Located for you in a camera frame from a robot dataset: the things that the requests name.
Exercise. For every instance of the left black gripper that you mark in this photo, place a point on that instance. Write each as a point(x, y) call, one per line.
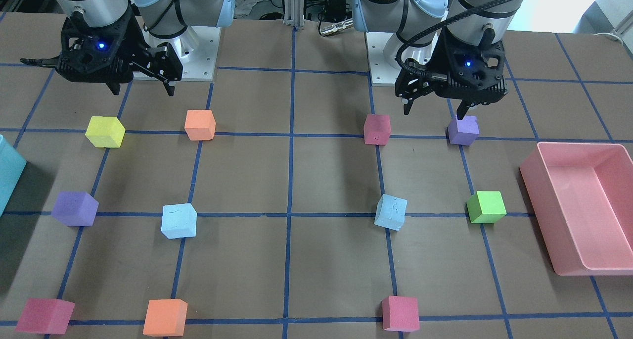
point(436, 68)

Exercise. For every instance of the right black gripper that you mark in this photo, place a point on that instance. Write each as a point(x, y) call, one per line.
point(132, 43)

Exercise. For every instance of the light blue block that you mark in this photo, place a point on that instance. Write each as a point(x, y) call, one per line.
point(391, 212)
point(179, 221)

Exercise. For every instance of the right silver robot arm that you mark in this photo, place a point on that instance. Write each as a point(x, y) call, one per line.
point(164, 19)

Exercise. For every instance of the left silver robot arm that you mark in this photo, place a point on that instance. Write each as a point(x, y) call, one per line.
point(416, 22)

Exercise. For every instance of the purple foam block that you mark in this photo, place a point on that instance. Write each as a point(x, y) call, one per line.
point(75, 208)
point(463, 131)

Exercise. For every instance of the pink foam block upper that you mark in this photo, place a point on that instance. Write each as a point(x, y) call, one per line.
point(377, 129)

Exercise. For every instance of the pink foam block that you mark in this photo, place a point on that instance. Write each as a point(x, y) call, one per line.
point(377, 129)
point(400, 314)
point(45, 316)

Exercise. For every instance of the yellow foam block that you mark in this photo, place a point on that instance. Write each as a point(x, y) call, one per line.
point(105, 131)

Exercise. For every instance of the orange foam block upper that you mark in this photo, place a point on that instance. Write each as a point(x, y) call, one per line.
point(200, 125)

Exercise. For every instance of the orange foam block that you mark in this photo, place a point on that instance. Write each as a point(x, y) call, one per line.
point(165, 318)
point(200, 125)

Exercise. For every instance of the green foam block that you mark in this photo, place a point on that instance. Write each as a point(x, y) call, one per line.
point(486, 207)

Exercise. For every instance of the black power adapter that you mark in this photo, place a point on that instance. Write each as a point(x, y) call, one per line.
point(334, 10)

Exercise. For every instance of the cyan plastic bin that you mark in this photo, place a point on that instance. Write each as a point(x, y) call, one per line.
point(12, 165)

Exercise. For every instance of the pink plastic bin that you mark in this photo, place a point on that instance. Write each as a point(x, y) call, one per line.
point(582, 196)

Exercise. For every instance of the orange foam block lower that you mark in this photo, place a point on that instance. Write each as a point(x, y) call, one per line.
point(165, 318)

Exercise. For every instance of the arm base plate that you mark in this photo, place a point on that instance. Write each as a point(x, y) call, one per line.
point(197, 49)
point(381, 51)

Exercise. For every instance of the silver cable connector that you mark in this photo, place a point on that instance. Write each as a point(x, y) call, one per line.
point(338, 27)

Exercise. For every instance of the aluminium profile post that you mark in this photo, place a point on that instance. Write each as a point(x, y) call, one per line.
point(294, 14)

